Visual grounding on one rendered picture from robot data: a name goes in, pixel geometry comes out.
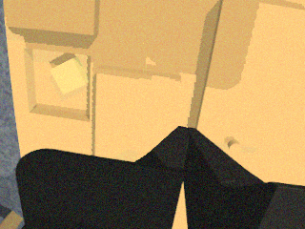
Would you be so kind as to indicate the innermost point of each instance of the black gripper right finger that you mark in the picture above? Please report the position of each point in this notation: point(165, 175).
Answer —
point(222, 194)

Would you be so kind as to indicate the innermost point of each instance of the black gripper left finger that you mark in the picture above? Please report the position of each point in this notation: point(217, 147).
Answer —
point(107, 192)

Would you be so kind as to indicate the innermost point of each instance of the tan square board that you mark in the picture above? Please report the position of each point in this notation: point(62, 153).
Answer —
point(232, 69)

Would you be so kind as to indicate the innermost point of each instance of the yellow block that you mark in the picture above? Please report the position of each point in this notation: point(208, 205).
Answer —
point(70, 75)

